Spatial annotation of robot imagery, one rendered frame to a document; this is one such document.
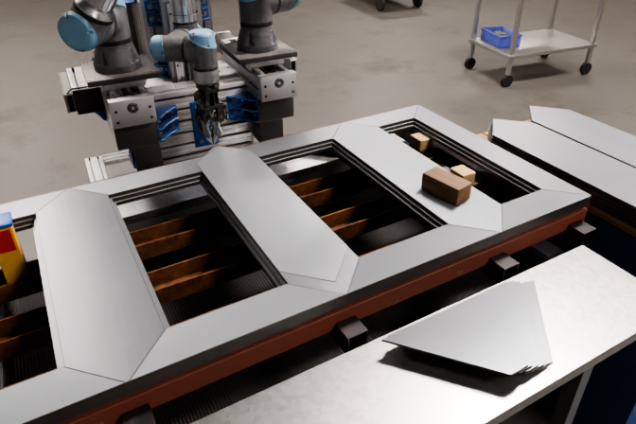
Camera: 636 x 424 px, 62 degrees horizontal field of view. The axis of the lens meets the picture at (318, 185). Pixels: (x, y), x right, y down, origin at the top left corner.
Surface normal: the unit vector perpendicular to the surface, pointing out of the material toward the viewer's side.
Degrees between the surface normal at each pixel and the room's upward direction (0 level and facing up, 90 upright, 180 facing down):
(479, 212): 0
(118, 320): 0
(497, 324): 0
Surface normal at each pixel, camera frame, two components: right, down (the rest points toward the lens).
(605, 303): 0.00, -0.86
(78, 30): -0.23, 0.59
